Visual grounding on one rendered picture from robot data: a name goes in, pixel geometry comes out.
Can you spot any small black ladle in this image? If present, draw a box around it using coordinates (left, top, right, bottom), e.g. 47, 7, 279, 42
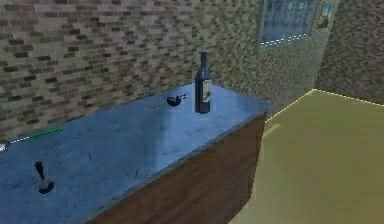
166, 94, 188, 108

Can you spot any dark wine bottle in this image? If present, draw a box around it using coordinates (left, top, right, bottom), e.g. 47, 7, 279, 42
194, 50, 213, 115

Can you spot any brown counter with blue top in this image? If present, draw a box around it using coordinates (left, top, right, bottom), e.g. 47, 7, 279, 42
0, 81, 272, 224

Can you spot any window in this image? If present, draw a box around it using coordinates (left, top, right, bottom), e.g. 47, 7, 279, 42
256, 0, 322, 51

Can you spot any framed picture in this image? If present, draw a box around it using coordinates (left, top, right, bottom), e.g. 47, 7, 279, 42
314, 0, 336, 31

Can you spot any black handled spoon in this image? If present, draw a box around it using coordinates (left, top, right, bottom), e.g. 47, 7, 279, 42
33, 161, 55, 195

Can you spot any green handled silver spoon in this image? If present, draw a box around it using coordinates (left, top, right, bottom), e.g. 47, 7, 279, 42
0, 127, 64, 153

